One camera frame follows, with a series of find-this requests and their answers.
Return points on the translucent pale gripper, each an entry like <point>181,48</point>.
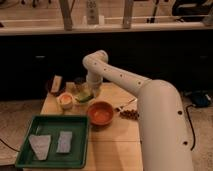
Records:
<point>95,91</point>

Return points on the green chili pepper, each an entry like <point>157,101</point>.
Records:
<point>86,98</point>

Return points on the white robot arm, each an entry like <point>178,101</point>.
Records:
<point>162,125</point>

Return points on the clear green plastic cup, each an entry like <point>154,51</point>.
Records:
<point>85,92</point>

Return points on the white cup orange inside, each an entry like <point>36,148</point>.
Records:
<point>65,100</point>

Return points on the dark lid spice jar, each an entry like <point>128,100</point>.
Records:
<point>79,83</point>

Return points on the orange bowl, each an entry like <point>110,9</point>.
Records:
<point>100,113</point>

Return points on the grey rectangular sponge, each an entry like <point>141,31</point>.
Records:
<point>64,142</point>

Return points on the green plastic tray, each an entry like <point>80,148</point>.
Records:
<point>52,125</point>

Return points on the white sign stand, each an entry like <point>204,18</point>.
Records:
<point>92,16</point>

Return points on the black device on floor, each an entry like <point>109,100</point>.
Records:
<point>199,99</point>

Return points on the wooden post left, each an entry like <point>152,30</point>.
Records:
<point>66,14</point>

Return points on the wooden post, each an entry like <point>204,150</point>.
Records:
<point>127,16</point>
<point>66,14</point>

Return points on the wooden post right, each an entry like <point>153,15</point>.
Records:
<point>127,16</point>

